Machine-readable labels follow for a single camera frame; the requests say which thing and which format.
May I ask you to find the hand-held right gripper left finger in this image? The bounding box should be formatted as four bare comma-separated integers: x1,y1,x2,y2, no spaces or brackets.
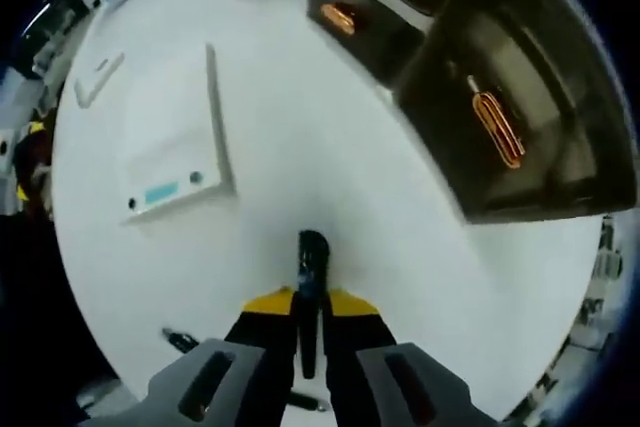
142,285,301,427

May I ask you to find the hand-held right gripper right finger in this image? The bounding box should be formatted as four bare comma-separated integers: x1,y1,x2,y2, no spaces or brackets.
323,288,501,427

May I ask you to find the black pen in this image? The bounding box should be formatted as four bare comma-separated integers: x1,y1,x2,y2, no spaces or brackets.
161,326,195,351
297,229,332,381

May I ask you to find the thick white sticky note pad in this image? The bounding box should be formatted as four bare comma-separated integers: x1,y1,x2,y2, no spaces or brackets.
118,43,237,228

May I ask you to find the white cabinet with brown drawers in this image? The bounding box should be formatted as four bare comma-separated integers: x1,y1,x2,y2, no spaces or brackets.
304,0,632,226

